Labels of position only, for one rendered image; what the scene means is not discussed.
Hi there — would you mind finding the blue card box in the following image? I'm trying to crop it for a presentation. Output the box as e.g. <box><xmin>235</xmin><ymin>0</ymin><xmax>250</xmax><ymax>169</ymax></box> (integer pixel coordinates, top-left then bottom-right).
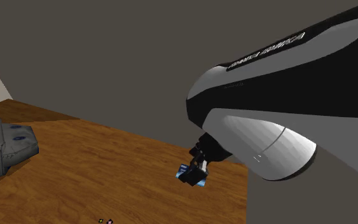
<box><xmin>175</xmin><ymin>163</ymin><xmax>207</xmax><ymax>188</ymax></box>

